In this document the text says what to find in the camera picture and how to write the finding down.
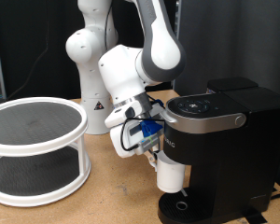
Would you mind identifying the Keurig lid with silver handle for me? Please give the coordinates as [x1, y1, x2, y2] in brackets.
[161, 92, 251, 135]

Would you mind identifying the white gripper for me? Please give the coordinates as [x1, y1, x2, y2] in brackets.
[104, 104, 166, 172]

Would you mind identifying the black drip tray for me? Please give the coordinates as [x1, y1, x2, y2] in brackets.
[157, 187, 211, 224]

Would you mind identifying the black backdrop curtain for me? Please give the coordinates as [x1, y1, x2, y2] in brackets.
[0, 0, 178, 101]

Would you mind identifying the white two-tier turntable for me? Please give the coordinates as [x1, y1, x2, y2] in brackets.
[0, 96, 92, 208]

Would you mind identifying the black hanging cable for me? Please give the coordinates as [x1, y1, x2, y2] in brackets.
[5, 0, 50, 101]

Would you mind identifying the black water reservoir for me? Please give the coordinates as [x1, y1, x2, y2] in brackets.
[205, 77, 259, 94]

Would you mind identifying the perforated metal upright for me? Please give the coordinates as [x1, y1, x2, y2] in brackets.
[171, 0, 182, 90]

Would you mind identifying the black camera cable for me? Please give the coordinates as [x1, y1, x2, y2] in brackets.
[120, 116, 166, 152]

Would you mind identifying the dark grey partition panel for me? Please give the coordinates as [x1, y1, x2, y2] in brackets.
[173, 0, 280, 195]

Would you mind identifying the white mug with green tape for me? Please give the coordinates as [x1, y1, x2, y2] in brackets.
[155, 151, 187, 194]

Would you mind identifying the black Keurig coffee machine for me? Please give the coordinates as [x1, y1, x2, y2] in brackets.
[157, 77, 280, 224]

